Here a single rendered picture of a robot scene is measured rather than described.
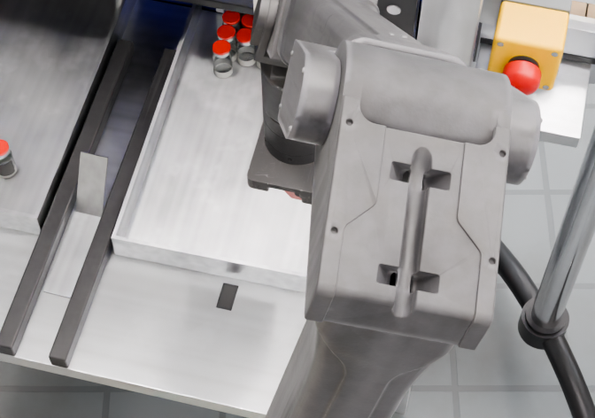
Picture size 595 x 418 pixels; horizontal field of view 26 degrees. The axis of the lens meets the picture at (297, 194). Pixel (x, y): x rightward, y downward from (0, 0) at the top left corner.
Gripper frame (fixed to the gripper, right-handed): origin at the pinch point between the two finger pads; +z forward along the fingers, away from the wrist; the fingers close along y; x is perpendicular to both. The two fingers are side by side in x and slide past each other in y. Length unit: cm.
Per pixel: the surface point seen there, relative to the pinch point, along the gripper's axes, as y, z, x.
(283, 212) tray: 8.8, 20.2, 3.9
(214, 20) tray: 32.6, 20.7, 18.3
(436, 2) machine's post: 26.5, 2.6, -7.8
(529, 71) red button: 23.7, 7.3, -18.4
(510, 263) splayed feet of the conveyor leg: 51, 98, -25
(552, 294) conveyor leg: 39, 83, -31
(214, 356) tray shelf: -9.1, 20.1, 6.6
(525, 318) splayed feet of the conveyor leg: 40, 96, -28
